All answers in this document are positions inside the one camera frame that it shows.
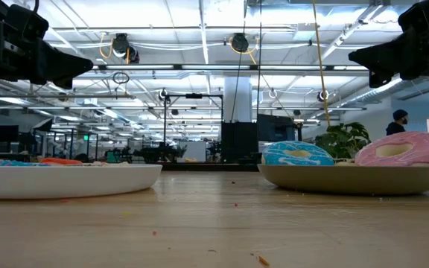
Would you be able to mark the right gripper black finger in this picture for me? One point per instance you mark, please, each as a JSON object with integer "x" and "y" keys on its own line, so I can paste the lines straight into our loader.
{"x": 386, "y": 56}

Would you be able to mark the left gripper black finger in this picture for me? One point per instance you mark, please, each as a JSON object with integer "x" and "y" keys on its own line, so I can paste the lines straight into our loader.
{"x": 58, "y": 67}

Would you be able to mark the small red donut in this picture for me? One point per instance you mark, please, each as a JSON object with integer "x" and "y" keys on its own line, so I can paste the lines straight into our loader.
{"x": 62, "y": 161}

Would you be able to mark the large pink donut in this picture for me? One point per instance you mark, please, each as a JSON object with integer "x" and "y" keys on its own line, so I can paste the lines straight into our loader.
{"x": 423, "y": 152}

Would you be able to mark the small blue donut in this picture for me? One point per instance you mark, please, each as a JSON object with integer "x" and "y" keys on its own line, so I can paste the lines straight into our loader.
{"x": 13, "y": 163}

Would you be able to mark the small white pink donut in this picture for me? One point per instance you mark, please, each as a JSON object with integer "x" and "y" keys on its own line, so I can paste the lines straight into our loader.
{"x": 103, "y": 163}

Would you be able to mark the large blue donut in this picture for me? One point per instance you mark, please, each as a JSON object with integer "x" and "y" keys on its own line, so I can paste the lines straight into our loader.
{"x": 285, "y": 156}

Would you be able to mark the person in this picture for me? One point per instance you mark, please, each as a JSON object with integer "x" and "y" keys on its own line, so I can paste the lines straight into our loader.
{"x": 397, "y": 126}

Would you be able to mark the black monitor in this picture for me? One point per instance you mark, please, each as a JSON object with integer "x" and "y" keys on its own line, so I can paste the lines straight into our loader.
{"x": 5, "y": 133}
{"x": 276, "y": 128}

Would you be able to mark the green leafy plant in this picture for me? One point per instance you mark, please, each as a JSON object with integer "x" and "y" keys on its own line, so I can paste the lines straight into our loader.
{"x": 343, "y": 143}

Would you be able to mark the white round plate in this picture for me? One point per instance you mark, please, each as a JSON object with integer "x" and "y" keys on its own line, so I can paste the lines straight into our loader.
{"x": 69, "y": 182}

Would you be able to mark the grey round plate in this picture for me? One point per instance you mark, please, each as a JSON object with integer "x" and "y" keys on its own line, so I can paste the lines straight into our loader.
{"x": 348, "y": 180}

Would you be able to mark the black computer tower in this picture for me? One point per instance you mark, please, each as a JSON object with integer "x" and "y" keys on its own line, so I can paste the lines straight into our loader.
{"x": 238, "y": 143}

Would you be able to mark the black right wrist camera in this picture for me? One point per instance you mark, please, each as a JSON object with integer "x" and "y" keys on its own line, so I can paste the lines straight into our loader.
{"x": 426, "y": 15}

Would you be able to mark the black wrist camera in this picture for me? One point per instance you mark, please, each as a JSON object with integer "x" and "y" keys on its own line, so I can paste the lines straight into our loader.
{"x": 426, "y": 15}
{"x": 28, "y": 22}

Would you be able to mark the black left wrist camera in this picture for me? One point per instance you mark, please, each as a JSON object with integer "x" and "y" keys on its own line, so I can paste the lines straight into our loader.
{"x": 28, "y": 22}

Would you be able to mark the black background rig frame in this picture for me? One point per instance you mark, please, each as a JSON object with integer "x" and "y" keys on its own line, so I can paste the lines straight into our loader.
{"x": 194, "y": 95}

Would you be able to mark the black aluminium table frame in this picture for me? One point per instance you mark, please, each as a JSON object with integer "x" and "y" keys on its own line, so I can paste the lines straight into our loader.
{"x": 207, "y": 167}

